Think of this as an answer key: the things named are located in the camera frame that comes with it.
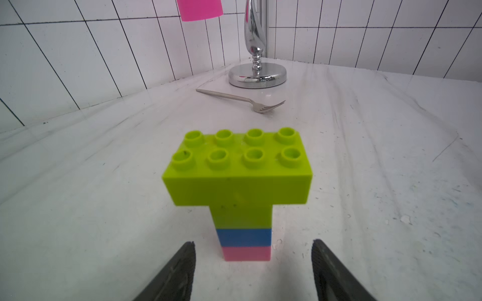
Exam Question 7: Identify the blue small lego brick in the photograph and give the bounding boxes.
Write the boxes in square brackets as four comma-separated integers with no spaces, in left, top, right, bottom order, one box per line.
[216,228,272,247]

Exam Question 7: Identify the silver fork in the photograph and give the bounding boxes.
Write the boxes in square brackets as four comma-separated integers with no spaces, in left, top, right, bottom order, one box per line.
[196,89,286,114]

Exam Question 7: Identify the pink wine glass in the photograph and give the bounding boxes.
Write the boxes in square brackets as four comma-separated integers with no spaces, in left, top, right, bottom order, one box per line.
[176,0,223,22]

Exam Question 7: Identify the pink small lego brick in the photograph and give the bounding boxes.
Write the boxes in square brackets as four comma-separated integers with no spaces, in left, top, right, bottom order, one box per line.
[222,247,271,262]

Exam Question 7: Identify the chrome glass holder stand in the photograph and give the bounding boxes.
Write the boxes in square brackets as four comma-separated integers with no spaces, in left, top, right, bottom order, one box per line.
[228,0,287,89]

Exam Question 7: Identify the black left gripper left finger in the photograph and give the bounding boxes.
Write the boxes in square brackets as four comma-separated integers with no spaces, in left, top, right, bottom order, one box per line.
[134,242,196,301]

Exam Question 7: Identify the lime long lego brick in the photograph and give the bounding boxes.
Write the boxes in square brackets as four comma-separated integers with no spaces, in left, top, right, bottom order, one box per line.
[162,127,313,208]

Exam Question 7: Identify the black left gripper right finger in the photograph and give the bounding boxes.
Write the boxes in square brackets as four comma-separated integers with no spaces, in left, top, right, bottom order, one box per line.
[311,239,375,300]

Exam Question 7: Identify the lime small lego brick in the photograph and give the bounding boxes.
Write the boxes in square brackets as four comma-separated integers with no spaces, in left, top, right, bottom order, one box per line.
[209,205,272,230]

